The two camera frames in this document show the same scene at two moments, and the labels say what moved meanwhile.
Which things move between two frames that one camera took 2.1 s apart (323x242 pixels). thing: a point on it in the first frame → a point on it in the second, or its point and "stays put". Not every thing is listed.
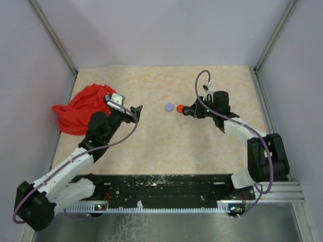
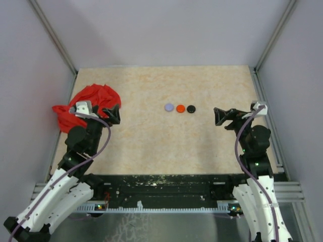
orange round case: x=179 y=108 stays put
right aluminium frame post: x=274 y=37 stays put
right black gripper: x=193 y=110 → x=232 y=114
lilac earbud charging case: x=168 y=107 stays put
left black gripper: x=128 y=118 → x=114 y=114
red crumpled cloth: x=73 y=118 stays put
